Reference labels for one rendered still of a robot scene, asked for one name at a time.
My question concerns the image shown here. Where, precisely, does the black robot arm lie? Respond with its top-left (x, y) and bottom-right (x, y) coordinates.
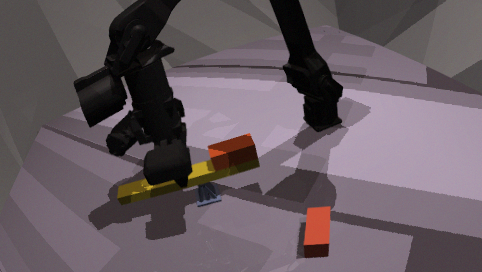
top-left (73, 0), bottom-right (343, 157)

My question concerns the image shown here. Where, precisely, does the yellow bar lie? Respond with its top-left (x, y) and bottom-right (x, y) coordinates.
top-left (117, 133), bottom-right (260, 205)

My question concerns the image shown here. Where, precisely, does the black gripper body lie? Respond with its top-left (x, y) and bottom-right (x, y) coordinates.
top-left (133, 87), bottom-right (192, 186)

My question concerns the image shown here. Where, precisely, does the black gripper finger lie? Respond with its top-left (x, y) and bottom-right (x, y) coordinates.
top-left (174, 148), bottom-right (190, 188)
top-left (177, 122), bottom-right (187, 146)

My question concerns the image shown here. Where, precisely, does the orange rectangular bar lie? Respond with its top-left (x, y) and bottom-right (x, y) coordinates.
top-left (304, 206), bottom-right (331, 258)

